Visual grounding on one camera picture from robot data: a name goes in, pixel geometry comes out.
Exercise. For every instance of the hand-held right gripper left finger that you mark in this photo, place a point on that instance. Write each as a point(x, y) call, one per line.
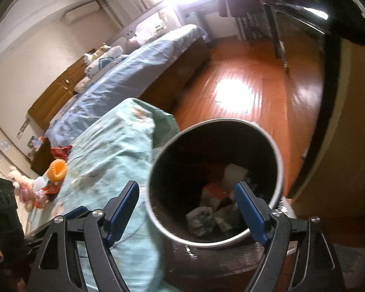
point(124, 210)

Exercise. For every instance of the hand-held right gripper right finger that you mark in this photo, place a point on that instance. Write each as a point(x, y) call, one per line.
point(249, 213)

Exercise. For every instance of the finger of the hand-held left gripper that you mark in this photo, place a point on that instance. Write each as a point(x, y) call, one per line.
point(74, 212)

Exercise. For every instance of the small red wrapper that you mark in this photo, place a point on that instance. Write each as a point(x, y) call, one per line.
point(50, 189)

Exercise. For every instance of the orange and white plastic bag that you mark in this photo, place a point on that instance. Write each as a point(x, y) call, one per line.
point(214, 193)

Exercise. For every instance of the white tissue pack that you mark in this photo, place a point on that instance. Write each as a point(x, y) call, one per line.
point(234, 173)

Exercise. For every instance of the short orange foam net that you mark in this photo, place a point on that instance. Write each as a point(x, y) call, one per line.
point(57, 171)

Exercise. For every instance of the black bin with white rim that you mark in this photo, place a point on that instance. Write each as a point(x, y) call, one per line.
point(170, 194)

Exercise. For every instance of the blue white wrapper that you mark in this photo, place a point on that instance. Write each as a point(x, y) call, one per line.
point(200, 219)

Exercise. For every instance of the red snack packet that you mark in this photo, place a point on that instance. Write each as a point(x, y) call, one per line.
point(60, 151)

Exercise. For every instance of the cream teddy bear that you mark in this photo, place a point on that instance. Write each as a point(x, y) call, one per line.
point(22, 185)

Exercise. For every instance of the floral green tablecloth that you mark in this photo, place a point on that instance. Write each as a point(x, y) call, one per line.
point(115, 146)

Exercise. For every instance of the wooden nightstand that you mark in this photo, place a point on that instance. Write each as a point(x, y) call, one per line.
point(41, 155)

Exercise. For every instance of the small picture card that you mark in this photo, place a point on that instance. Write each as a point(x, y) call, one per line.
point(35, 142)

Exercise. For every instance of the wooden headboard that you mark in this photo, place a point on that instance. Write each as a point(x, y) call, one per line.
point(57, 97)

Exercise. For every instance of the white pillow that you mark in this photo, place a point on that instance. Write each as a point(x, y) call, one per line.
point(82, 83)

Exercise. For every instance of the bed with blue sheet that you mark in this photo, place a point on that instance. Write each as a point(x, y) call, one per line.
point(133, 67)

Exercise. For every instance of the white plush dog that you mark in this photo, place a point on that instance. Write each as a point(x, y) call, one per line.
point(99, 51)

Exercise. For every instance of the white air conditioner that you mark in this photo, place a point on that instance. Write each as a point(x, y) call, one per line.
point(80, 12)

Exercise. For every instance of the grey curtain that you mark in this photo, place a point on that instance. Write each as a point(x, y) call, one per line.
point(112, 9)

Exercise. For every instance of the grey bed guard rail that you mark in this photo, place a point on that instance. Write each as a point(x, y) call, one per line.
point(146, 21)

